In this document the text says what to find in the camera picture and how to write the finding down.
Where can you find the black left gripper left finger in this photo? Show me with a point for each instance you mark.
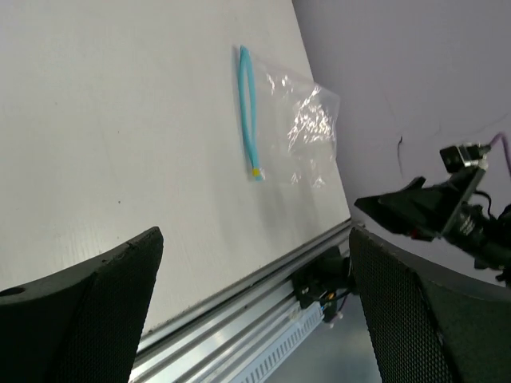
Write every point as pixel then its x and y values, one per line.
pixel 83 323

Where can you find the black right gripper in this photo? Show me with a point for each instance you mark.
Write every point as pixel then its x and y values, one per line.
pixel 420 212

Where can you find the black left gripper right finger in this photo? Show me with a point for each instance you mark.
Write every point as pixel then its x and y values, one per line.
pixel 428 323

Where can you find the clear zip top bag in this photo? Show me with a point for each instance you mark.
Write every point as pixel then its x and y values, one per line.
pixel 287 123

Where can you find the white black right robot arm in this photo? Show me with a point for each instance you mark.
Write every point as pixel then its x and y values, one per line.
pixel 484 237

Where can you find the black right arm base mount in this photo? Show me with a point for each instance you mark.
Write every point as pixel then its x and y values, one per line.
pixel 327 280

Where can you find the white slotted cable duct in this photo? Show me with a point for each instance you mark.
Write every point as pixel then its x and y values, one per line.
pixel 275 348

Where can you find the aluminium table edge rail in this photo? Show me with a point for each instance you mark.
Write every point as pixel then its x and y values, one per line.
pixel 209 340

